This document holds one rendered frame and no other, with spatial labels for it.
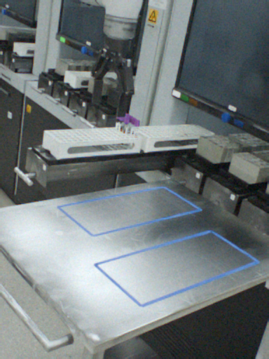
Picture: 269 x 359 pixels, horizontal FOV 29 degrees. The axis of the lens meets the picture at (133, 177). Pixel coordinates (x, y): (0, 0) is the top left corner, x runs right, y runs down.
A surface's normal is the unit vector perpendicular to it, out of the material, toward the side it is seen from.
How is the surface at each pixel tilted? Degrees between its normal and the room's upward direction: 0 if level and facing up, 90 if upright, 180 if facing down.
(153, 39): 90
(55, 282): 0
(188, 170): 90
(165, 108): 90
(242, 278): 0
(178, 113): 90
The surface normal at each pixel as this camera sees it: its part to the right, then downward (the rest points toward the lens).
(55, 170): 0.57, 0.41
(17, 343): 0.18, -0.91
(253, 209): -0.80, 0.09
